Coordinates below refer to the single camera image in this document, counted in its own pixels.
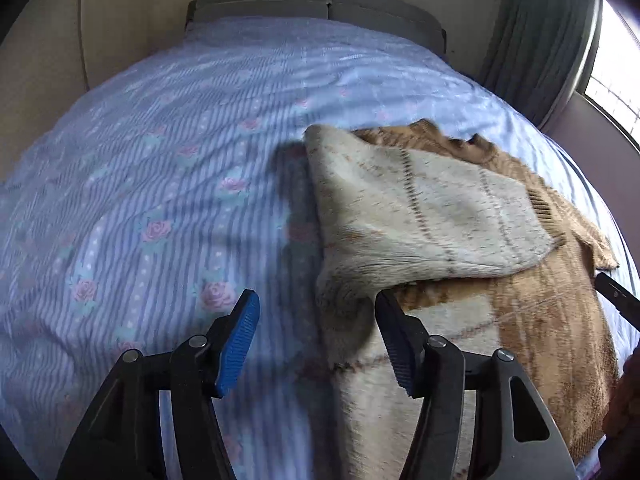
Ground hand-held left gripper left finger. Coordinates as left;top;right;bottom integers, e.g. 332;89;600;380
56;289;261;480

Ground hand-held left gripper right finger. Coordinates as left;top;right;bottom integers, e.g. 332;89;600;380
374;290;579;480

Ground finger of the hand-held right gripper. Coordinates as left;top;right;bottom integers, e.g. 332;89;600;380
594;270;640;332

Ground brown and cream knit sweater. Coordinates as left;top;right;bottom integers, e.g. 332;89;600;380
302;119;621;480

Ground blue striped floral bedsheet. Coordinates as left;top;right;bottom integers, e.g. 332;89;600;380
0;16;640;480

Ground bright window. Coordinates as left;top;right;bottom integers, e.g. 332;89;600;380
582;0;640;142

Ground pale green curtain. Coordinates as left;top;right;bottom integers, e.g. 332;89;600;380
479;0;601;132

